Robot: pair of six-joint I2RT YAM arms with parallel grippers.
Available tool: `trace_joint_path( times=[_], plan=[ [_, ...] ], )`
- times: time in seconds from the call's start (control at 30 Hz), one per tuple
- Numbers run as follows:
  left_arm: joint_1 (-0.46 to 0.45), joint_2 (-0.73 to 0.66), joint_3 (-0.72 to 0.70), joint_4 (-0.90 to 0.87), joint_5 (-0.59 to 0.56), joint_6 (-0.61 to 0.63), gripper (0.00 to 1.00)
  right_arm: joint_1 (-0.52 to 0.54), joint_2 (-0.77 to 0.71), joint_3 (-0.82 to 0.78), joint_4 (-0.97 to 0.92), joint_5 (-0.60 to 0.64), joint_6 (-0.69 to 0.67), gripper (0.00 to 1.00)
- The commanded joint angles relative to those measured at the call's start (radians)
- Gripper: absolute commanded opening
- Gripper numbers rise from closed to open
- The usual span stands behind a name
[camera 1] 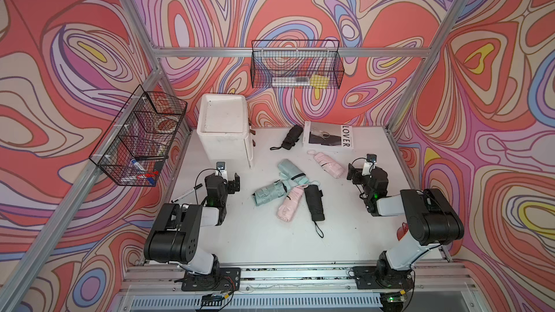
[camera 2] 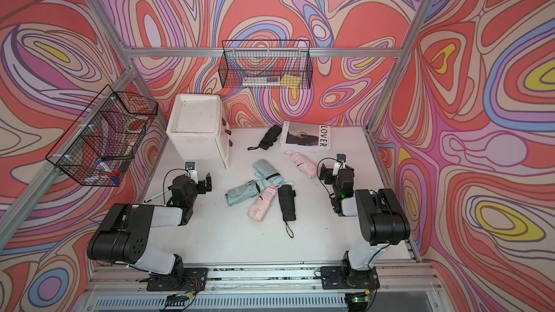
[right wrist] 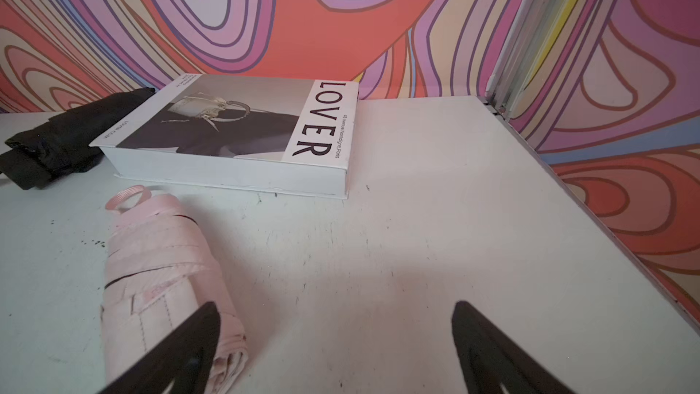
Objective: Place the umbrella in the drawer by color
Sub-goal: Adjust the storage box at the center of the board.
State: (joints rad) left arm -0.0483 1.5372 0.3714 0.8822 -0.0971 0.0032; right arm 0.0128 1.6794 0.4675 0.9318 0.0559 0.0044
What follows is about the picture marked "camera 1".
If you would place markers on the mint umbrella lower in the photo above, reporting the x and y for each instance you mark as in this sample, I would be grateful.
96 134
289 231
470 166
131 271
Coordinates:
271 192

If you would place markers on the black wire basket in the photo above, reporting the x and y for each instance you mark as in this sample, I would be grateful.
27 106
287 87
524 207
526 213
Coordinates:
144 129
288 63

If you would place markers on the black marker pen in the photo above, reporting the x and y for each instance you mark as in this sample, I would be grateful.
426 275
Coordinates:
187 193

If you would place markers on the white drawer cabinet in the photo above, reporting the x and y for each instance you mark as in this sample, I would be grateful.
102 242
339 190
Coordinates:
224 131

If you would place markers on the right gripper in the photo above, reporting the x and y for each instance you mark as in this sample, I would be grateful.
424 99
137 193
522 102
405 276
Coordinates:
356 172

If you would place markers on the red metal cup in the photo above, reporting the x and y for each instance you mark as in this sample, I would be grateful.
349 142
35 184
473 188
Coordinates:
402 230

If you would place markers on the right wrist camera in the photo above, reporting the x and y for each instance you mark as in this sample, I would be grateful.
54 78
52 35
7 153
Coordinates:
370 162

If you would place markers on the LOVER book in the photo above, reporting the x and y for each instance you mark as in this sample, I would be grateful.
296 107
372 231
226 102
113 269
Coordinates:
331 137

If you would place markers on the mint umbrella upper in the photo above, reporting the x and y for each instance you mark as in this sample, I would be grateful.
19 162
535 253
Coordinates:
291 174

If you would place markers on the black wire basket left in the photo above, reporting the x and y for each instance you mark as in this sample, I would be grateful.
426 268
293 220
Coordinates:
144 129

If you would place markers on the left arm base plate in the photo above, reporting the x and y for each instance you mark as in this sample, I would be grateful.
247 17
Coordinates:
226 279

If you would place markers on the pink umbrella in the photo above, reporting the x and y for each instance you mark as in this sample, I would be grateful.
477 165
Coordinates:
328 164
287 210

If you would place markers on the black wire basket back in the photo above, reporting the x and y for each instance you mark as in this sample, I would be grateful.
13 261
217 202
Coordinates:
288 63

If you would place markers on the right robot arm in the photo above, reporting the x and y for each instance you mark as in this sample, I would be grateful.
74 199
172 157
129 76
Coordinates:
431 220

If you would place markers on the black umbrella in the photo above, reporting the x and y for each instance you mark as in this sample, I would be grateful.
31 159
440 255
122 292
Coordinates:
314 197
291 138

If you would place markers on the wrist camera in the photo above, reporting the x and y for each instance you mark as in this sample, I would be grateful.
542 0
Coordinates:
370 162
222 170

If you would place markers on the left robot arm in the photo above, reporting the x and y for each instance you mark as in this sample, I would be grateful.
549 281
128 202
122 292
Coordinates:
174 236

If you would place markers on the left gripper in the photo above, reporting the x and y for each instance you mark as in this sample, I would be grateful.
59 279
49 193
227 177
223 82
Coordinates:
232 185

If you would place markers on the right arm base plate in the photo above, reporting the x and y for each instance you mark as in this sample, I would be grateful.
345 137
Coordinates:
376 278

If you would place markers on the blue red marker in basket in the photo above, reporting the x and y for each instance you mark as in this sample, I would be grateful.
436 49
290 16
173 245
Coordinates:
146 171

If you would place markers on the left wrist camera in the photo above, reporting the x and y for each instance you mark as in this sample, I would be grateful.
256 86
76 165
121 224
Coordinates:
222 170

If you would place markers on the mint umbrella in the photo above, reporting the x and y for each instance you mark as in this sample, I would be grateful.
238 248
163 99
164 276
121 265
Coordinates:
271 192
291 174

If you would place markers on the yellow item in basket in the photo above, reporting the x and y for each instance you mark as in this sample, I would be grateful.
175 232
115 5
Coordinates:
319 81

